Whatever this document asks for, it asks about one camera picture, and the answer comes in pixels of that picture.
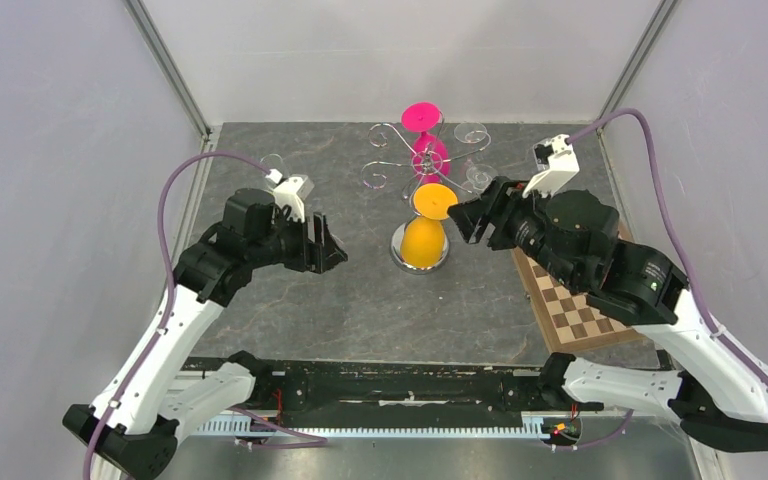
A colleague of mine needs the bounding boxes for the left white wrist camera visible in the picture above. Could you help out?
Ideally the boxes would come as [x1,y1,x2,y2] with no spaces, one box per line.
[265,169,314,221]

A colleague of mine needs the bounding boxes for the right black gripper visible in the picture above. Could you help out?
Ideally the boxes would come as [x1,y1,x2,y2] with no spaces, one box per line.
[448,173,582,288]

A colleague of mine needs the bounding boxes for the pink wine glass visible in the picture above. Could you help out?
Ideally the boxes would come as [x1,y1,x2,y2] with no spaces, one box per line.
[401,102,450,185]

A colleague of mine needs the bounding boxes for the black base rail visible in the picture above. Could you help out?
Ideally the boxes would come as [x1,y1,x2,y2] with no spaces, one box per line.
[178,357,604,432]

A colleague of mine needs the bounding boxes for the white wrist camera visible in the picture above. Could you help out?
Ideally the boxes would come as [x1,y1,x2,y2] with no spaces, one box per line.
[265,169,314,221]
[522,134,580,197]

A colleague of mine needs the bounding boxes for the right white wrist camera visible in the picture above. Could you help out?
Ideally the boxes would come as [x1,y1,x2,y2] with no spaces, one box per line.
[522,134,580,197]

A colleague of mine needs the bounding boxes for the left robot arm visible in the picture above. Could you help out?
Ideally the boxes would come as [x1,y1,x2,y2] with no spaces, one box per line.
[63,188,348,479]

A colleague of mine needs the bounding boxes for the clear wine glass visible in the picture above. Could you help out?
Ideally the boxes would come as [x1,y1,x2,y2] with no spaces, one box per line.
[260,153,289,177]

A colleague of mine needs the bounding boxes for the orange wine glass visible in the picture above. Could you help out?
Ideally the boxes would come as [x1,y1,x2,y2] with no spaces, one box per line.
[399,183,458,270]

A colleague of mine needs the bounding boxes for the wooden chessboard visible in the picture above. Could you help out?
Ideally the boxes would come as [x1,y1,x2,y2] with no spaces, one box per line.
[512,249,644,353]

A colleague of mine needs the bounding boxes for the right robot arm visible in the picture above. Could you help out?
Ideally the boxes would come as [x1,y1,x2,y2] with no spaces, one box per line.
[448,177,768,453]

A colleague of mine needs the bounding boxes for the chrome wine glass rack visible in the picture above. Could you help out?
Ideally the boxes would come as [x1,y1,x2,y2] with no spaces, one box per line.
[360,117,492,275]

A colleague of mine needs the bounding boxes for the white slotted cable duct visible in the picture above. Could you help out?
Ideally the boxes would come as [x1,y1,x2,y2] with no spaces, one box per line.
[193,413,580,441]

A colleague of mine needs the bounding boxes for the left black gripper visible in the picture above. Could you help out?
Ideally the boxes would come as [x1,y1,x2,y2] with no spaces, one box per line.
[248,207,348,274]

